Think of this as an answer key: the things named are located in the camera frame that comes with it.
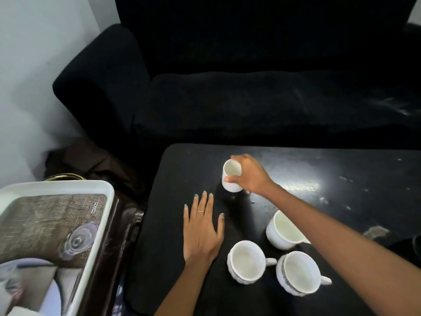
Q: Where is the person's left hand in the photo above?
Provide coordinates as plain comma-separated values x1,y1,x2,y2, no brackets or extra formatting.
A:
182,190,226,264

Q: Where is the person's right hand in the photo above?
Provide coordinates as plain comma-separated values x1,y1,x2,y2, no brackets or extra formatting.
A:
224,154,277,196

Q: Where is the plain white cup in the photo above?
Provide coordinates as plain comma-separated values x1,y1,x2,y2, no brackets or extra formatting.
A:
221,158,244,193
265,209,311,251

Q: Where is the patterned white cup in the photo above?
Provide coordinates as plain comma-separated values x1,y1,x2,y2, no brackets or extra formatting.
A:
275,251,333,297
227,240,278,285

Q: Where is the stack of white napkins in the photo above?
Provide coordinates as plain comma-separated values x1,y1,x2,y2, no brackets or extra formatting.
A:
0,305,43,316

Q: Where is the person's right forearm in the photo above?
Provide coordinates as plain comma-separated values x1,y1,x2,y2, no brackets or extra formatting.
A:
263,184,421,316

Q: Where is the person's left forearm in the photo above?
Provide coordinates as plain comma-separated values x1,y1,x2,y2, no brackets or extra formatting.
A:
154,256,218,316

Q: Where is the black table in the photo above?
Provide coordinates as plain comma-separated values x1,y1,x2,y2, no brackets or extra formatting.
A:
123,143,421,316

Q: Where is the black fabric sofa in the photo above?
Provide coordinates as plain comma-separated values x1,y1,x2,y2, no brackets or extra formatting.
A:
52,0,421,148

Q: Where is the white tray with printed base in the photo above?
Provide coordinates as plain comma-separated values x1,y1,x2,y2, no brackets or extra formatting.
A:
0,180,115,316

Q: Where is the black mug with tissue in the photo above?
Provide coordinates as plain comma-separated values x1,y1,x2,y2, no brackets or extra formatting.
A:
386,235,421,270

